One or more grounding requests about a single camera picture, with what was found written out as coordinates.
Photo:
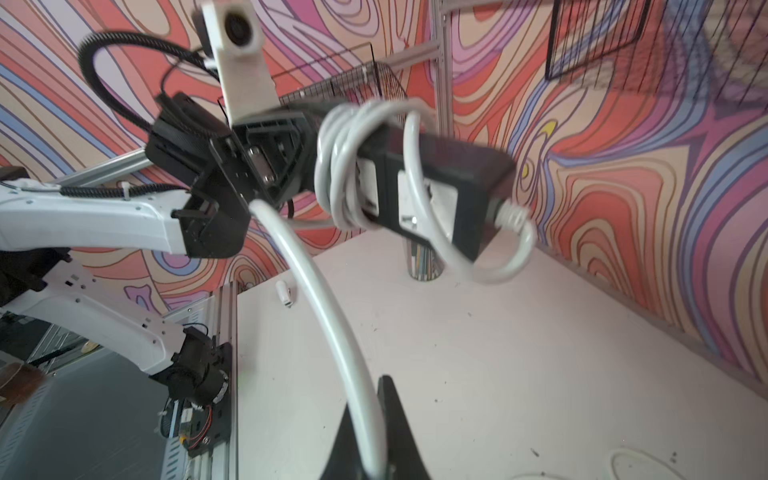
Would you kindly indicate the small white cap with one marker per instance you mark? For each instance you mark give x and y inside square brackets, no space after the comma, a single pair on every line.
[284,293]

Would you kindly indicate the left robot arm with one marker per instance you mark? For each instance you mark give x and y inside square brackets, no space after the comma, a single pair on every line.
[41,223]

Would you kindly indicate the blue power strip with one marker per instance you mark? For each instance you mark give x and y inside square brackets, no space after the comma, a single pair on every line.
[613,463]

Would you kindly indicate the black power strip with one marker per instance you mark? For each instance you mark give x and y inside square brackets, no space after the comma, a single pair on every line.
[339,140]

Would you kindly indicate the black wire basket left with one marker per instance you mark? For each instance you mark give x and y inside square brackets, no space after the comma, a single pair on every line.
[353,74]

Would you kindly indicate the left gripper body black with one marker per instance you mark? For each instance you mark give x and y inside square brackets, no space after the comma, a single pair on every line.
[267,155]

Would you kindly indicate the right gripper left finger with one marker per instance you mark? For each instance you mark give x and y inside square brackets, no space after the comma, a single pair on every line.
[344,460]

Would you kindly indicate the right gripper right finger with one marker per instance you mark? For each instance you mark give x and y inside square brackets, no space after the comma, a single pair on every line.
[403,458]

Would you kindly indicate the black wire basket back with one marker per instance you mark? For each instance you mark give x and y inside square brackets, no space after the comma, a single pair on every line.
[697,50]

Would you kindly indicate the black wire basket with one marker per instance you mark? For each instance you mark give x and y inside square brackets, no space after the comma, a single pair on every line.
[353,74]
[697,50]

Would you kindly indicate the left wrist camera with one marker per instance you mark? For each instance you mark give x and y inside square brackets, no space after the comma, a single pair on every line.
[232,36]

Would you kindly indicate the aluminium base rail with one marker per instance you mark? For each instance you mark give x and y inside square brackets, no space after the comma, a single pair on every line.
[201,441]

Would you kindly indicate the metal pen cup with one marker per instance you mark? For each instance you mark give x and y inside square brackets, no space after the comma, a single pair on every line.
[422,262]

